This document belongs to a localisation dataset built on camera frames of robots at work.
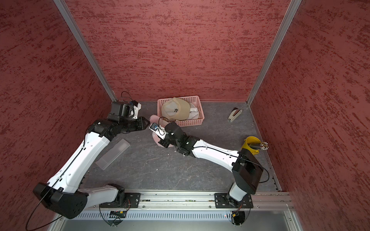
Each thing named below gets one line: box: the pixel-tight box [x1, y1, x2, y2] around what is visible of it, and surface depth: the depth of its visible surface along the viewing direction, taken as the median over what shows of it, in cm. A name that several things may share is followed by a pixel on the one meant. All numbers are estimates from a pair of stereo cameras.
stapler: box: [227, 107, 243, 123], surface depth 112 cm
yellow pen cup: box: [241, 135, 262, 155], surface depth 89 cm
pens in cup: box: [247, 141, 270, 151], surface depth 79 cm
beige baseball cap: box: [161, 97, 199, 121], surface depth 112 cm
